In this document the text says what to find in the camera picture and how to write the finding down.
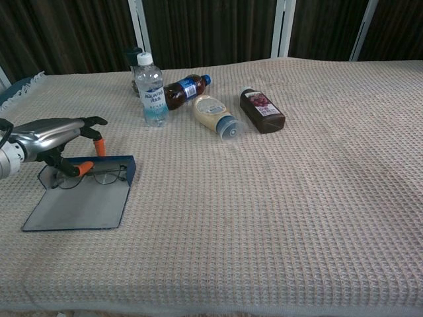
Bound glass shaker with black cap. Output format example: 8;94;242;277
124;47;143;98

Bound cream mayonnaise squeeze bottle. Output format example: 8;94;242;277
192;94;249;142

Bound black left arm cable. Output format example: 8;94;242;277
0;118;15;149

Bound teal blue table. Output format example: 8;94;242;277
0;76;34;105

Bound dark blue glasses case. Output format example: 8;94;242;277
21;155;137;232

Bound dark brown partition panel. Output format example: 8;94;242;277
358;0;423;62
0;0;141;83
141;0;282;71
288;0;369;61

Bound cola bottle with blue label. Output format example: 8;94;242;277
163;73;212;111

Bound white partition frame post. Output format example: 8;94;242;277
128;0;152;54
349;0;379;62
270;0;297;59
0;65;13;90

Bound dark juice bottle grape label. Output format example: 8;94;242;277
239;86;287;135

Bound thin black frame eyeglasses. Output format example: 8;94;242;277
52;164;128;190

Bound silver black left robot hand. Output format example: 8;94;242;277
8;116;108;178

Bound beige waffle weave tablecloth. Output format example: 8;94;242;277
0;57;423;313

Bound clear Aquafina water bottle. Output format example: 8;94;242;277
134;52;170;128

